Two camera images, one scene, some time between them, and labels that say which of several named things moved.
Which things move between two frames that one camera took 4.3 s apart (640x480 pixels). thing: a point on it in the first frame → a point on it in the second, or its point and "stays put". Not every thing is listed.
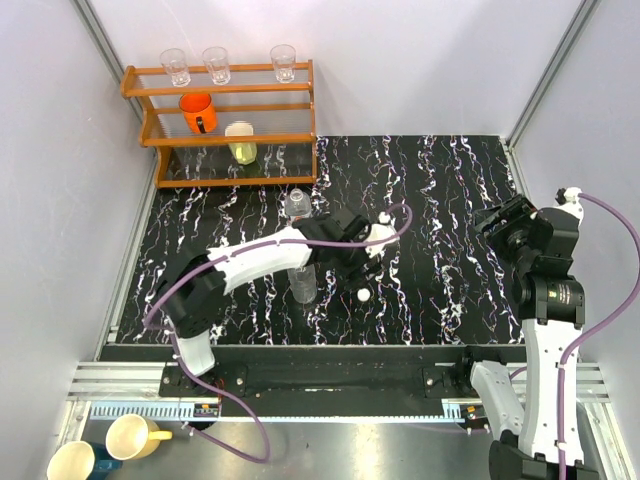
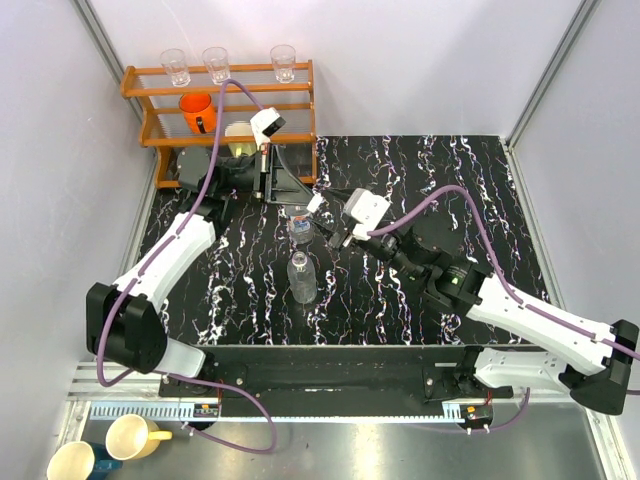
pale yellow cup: x=243 y=153 stays put
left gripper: x=353 y=276 → x=274 y=181
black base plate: x=321 y=376 stays put
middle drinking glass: x=217 y=60 stays put
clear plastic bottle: x=303 y=283 stays put
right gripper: x=515 y=210 → x=335 y=239
